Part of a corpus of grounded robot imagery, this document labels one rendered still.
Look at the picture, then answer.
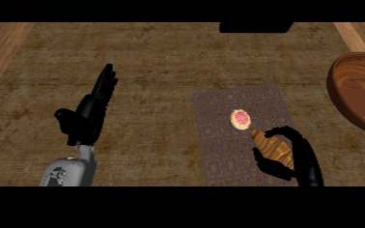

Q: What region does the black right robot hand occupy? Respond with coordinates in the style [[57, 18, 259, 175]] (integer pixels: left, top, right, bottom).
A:
[[252, 125, 325, 187]]

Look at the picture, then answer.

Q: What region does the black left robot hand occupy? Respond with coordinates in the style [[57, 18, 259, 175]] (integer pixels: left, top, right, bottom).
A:
[[54, 63, 120, 148]]

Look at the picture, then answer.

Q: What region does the brown croissant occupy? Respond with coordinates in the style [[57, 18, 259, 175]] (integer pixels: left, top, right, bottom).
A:
[[250, 128, 297, 171]]

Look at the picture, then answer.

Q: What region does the grey patterned placemat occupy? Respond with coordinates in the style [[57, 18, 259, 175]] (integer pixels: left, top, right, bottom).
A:
[[191, 82, 300, 187]]

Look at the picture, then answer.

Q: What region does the brown wooden bowl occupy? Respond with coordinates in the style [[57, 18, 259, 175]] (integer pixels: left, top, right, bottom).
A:
[[327, 51, 365, 130]]

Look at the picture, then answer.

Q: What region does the round jam tart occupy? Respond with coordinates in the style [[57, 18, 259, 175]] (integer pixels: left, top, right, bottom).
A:
[[229, 108, 253, 130]]

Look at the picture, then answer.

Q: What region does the black box-shaped appliance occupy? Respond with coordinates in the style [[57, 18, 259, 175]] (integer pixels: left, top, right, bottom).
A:
[[219, 21, 296, 34]]

